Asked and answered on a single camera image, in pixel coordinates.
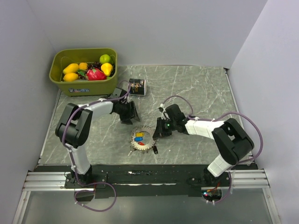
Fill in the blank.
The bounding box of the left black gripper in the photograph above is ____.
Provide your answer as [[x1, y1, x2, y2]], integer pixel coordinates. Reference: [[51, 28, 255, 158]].
[[115, 101, 140, 125]]

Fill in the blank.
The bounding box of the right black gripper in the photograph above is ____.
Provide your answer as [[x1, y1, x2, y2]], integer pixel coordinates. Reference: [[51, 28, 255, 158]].
[[152, 117, 177, 139]]

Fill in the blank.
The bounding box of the large silver keyring with rings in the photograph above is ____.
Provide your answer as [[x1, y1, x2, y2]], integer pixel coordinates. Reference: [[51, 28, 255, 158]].
[[128, 126, 156, 156]]

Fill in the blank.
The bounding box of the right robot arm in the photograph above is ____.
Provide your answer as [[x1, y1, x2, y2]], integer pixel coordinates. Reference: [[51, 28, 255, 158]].
[[152, 104, 254, 186]]

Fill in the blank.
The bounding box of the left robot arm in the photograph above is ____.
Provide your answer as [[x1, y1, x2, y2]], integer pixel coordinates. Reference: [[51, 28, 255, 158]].
[[55, 87, 140, 188]]

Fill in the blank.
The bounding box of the black paper cup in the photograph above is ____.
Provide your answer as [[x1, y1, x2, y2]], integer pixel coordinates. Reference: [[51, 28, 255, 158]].
[[129, 78, 147, 96]]

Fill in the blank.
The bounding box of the yellow pear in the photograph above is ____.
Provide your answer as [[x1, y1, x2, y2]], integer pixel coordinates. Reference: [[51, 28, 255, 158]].
[[101, 63, 114, 77]]

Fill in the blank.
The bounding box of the red dragon fruit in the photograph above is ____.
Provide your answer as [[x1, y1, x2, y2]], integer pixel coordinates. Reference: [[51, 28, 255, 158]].
[[86, 68, 107, 81]]

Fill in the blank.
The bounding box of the dark cherries bunch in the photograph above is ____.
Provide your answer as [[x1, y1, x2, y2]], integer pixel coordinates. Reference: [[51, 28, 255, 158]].
[[76, 62, 115, 81]]

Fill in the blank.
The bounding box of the green lime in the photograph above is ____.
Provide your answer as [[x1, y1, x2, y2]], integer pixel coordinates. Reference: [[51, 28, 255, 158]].
[[100, 54, 111, 64]]

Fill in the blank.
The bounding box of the small orange fruit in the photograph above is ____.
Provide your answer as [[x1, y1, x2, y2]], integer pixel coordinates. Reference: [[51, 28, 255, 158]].
[[78, 63, 88, 70]]

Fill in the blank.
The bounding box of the yellow mango lower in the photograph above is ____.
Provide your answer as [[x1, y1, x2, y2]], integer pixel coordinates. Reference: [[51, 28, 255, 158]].
[[63, 73, 79, 82]]

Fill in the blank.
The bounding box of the yellow mango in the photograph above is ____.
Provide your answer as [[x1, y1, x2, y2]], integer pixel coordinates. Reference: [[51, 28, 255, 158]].
[[63, 73, 79, 82], [63, 63, 79, 75]]

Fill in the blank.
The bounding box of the yellow mango upper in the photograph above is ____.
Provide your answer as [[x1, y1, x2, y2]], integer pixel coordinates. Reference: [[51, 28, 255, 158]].
[[63, 63, 79, 75]]

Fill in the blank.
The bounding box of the olive green plastic bin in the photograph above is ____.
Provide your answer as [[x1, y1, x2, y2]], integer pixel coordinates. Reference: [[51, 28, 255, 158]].
[[49, 48, 118, 97]]

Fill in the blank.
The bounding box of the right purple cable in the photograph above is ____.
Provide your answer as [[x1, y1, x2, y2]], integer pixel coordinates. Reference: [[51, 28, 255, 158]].
[[161, 95, 264, 206]]

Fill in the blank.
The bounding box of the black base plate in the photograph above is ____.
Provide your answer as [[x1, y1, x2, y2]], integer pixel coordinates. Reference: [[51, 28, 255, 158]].
[[64, 165, 230, 199]]

